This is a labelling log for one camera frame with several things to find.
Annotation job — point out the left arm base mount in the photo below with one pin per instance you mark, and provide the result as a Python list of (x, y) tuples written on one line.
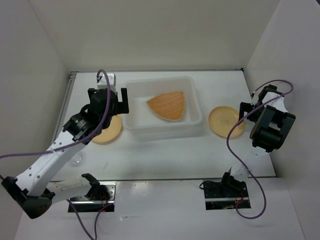
[(103, 200)]

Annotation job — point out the yellow plate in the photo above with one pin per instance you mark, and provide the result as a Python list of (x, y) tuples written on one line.
[(222, 119), (111, 132)]

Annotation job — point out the clear plastic cup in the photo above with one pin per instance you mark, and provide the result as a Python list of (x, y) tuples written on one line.
[(76, 160)]

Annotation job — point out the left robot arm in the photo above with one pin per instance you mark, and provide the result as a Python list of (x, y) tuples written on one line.
[(33, 190)]

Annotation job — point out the clear plastic bin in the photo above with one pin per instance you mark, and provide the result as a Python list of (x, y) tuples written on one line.
[(143, 124)]

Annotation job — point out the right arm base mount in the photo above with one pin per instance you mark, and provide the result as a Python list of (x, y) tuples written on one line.
[(218, 196)]

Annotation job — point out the woven bamboo basket tray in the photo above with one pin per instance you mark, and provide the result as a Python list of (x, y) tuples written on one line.
[(168, 106)]

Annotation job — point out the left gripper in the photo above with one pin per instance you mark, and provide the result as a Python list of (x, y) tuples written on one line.
[(121, 107)]

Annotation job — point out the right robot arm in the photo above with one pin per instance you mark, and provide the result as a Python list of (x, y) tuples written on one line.
[(272, 124)]

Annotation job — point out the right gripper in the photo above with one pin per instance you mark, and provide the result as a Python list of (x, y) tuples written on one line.
[(244, 107)]

